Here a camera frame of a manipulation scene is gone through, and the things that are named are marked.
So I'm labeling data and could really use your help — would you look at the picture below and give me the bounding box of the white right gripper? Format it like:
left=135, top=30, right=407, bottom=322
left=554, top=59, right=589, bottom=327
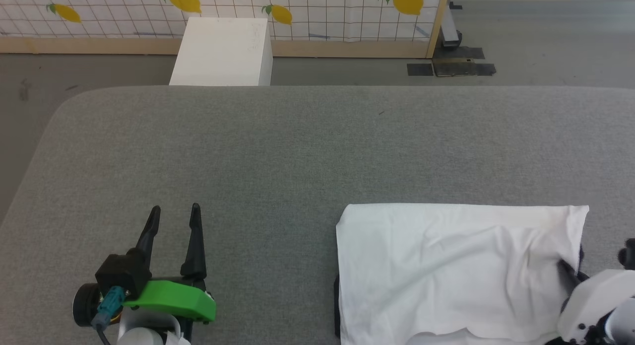
left=557, top=260, right=635, bottom=345

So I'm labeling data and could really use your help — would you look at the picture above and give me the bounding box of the large black floor mat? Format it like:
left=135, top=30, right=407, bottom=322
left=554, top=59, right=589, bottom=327
left=432, top=47, right=497, bottom=77

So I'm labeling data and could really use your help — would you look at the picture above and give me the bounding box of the wooden screen frame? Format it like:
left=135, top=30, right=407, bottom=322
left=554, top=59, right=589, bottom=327
left=0, top=0, right=452, bottom=59

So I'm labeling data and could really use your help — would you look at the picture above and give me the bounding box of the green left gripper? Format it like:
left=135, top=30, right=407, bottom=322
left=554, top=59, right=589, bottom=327
left=122, top=203, right=216, bottom=323

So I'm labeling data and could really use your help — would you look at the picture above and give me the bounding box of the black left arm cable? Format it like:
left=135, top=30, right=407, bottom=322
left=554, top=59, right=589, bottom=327
left=91, top=285, right=126, bottom=345

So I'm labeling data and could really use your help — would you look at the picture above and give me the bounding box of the white box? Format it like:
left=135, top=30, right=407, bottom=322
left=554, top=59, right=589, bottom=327
left=169, top=17, right=273, bottom=86

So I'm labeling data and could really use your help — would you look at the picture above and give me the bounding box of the grey metal stand foot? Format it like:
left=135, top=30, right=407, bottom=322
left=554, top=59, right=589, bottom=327
left=441, top=1, right=463, bottom=49

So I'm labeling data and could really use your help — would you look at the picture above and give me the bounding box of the grey fabric sofa cushion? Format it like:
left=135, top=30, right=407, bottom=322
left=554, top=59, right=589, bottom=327
left=0, top=85, right=635, bottom=345

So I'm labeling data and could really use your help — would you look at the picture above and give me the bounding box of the black and white shirt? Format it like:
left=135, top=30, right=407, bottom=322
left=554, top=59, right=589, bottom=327
left=333, top=204, right=590, bottom=345

